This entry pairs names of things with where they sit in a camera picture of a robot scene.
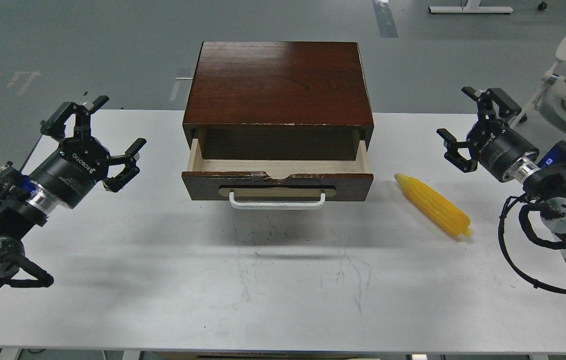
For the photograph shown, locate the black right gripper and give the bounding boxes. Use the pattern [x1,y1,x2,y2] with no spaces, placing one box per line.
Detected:
[437,86,539,183]

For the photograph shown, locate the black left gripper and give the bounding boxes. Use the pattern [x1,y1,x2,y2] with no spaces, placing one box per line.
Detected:
[30,95,147,208]

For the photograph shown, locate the yellow toy corn cob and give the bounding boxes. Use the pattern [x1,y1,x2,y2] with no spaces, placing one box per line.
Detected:
[394,173,473,237]

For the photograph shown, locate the wooden drawer with white handle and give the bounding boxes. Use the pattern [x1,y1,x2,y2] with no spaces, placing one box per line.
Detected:
[181,139,374,210]

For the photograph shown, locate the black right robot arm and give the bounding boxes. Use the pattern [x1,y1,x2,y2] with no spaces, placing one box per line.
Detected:
[437,86,566,249]

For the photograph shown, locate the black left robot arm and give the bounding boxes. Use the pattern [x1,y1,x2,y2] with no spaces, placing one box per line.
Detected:
[0,95,146,289]

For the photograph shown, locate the dark wooden drawer cabinet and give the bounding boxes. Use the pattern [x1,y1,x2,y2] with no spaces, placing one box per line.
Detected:
[182,41,374,160]

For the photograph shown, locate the white table base far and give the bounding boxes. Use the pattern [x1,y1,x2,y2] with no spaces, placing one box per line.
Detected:
[428,0,514,15]

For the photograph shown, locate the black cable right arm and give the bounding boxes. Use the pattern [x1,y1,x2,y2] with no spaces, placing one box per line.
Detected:
[498,195,566,299]

